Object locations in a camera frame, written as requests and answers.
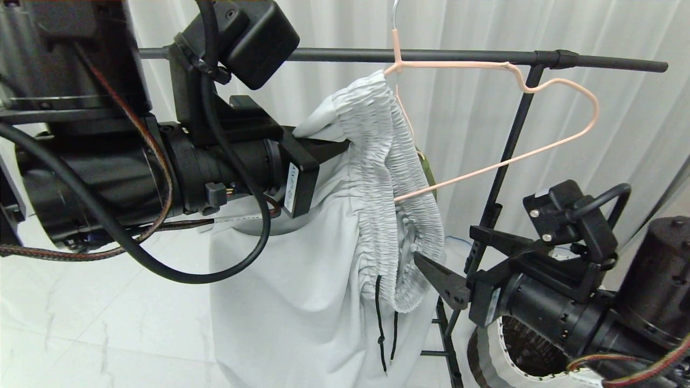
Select black cable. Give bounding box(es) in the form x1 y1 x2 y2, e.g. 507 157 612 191
569 183 632 232
0 0 271 285

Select green long-sleeved shirt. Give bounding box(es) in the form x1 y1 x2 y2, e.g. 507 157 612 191
418 154 437 200

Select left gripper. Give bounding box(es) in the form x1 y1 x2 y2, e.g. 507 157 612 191
16 96 321 243

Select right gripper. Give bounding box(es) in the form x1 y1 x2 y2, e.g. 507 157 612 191
414 225 619 357

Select black clothes rack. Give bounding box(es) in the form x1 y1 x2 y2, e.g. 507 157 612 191
139 47 669 388

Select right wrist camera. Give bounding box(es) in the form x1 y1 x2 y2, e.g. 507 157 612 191
523 179 619 265

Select white laundry basket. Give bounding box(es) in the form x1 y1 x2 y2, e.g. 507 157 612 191
467 315 599 388

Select white curtain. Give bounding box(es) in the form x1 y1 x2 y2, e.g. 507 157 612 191
124 0 690 254

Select pale grey shorts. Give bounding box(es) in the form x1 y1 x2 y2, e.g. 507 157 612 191
209 70 445 388

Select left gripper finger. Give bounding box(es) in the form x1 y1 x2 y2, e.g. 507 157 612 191
303 136 351 163

